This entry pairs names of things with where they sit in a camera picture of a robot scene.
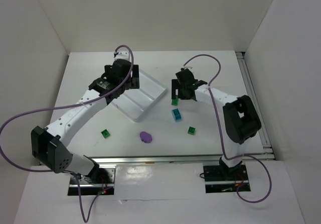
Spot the green lego brick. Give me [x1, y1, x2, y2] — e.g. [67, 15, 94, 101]
[172, 99, 179, 106]
[101, 129, 110, 139]
[188, 127, 196, 135]

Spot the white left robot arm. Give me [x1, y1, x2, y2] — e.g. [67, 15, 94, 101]
[31, 59, 139, 183]

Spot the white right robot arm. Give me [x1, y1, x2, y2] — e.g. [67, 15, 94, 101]
[172, 68, 262, 177]

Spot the white compartment tray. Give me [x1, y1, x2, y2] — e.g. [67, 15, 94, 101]
[112, 69, 167, 123]

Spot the teal lego brick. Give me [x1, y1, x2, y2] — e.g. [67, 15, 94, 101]
[172, 108, 182, 122]

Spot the purple lego piece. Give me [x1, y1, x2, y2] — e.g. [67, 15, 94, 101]
[139, 131, 152, 144]

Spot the aluminium front rail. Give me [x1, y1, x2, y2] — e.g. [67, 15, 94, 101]
[40, 153, 274, 166]

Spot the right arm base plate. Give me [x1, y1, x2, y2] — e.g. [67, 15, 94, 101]
[199, 165, 251, 193]

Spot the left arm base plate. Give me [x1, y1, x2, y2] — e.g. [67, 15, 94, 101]
[78, 165, 116, 196]

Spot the aluminium table edge rail right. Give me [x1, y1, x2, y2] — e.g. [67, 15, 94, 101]
[235, 52, 275, 160]

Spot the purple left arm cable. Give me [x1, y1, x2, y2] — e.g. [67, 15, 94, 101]
[0, 45, 135, 223]

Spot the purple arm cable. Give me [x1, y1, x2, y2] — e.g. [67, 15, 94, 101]
[0, 45, 135, 223]
[183, 54, 273, 204]

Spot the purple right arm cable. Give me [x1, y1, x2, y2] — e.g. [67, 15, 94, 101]
[183, 54, 273, 204]

